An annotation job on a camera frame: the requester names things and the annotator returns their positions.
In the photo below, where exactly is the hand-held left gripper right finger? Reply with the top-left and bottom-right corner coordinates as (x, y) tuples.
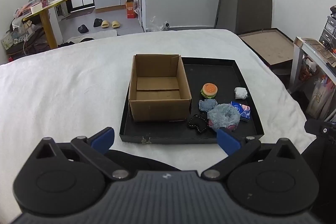
(201, 127), (303, 180)

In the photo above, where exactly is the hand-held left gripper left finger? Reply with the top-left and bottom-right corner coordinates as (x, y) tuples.
(34, 127), (130, 180)

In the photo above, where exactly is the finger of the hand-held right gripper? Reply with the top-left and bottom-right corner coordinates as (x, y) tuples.
(304, 118), (336, 137)

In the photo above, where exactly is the grey-blue fluffy plush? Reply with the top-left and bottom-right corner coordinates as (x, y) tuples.
(207, 103), (240, 132)

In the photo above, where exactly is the blue tissue packet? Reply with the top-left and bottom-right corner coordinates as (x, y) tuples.
(230, 101), (252, 122)

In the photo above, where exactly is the black stitched soft pillow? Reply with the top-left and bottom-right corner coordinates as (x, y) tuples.
(187, 112), (209, 133)

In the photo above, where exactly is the blue knitted pouch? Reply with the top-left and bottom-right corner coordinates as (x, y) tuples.
(198, 98), (218, 112)

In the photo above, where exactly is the white paper ball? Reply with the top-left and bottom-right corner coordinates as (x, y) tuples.
(234, 87), (248, 101)

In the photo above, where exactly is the plush burger toy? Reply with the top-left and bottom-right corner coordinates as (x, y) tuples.
(201, 83), (218, 99)

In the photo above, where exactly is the brown cardboard box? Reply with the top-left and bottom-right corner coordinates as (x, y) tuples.
(128, 54), (193, 123)

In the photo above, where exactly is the black shallow tray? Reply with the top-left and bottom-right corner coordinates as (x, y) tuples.
(119, 56), (265, 145)

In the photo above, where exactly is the beige tote bag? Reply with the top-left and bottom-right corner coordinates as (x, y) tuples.
(306, 80), (335, 119)

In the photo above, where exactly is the dark cloth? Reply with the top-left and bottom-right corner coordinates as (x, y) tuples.
(106, 150), (181, 172)

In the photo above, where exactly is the white bed blanket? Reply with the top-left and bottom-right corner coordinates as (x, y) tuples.
(0, 28), (317, 214)

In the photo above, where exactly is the white side desk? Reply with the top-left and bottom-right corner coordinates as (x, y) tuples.
(289, 36), (336, 93)

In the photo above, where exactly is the grey drawer organizer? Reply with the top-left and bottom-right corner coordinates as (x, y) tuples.
(319, 15), (336, 50)

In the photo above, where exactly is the brown framed board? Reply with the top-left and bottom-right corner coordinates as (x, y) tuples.
(238, 28), (296, 68)

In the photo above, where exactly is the white floor mat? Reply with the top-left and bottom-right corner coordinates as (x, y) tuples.
(62, 30), (118, 45)

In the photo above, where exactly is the clear plastic bag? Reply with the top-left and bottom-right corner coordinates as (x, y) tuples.
(150, 16), (170, 31)

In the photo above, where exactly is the yellow round table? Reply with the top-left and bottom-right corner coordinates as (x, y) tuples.
(22, 0), (75, 48)

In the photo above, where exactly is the orange cardboard carton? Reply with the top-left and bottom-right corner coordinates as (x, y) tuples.
(124, 0), (138, 19)

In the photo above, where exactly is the pile of clutter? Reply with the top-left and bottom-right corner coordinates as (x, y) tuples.
(1, 0), (50, 56)

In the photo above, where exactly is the grey flat board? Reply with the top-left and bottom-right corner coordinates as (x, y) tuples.
(235, 0), (273, 34)

